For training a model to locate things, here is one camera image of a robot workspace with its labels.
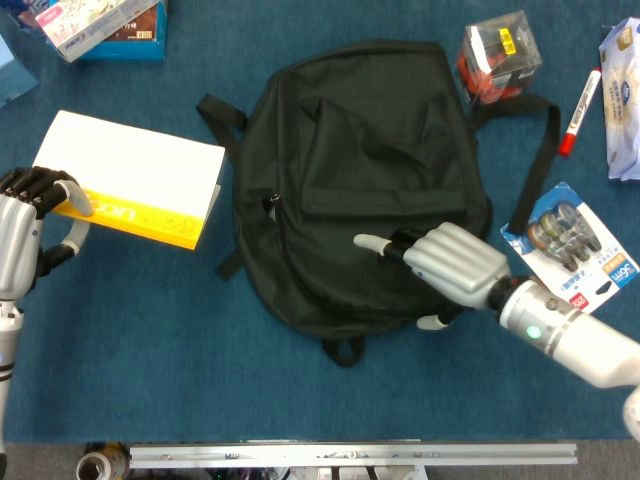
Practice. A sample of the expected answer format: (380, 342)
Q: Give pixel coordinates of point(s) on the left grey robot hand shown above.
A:
(15, 235)

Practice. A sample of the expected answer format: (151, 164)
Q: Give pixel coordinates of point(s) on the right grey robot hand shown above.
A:
(460, 260)

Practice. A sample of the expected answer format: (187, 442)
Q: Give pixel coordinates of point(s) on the white book with yellow band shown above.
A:
(130, 160)

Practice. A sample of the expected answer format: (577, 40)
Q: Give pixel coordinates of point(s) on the black fabric backpack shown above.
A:
(360, 165)

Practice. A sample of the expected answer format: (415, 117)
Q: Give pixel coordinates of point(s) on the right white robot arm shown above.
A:
(575, 340)

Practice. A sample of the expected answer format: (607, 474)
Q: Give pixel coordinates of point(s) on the correction tape blister pack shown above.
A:
(600, 265)

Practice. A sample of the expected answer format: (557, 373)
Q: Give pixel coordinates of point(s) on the light blue box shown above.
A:
(15, 75)

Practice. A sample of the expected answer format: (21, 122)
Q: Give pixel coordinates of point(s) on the red whiteboard marker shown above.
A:
(580, 112)

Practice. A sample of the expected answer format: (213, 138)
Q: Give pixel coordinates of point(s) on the clear box of binder clips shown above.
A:
(500, 55)

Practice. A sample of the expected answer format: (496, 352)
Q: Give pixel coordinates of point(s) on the white tissue pack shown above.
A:
(622, 115)

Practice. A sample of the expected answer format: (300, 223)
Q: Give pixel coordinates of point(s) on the blue cardboard box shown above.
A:
(130, 50)

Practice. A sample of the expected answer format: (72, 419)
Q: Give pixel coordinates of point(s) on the blue box with booklet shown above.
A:
(85, 25)

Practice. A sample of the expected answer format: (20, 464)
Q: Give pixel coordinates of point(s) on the blue felt table cover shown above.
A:
(200, 390)

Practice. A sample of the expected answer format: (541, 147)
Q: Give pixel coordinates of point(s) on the aluminium rail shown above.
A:
(350, 455)

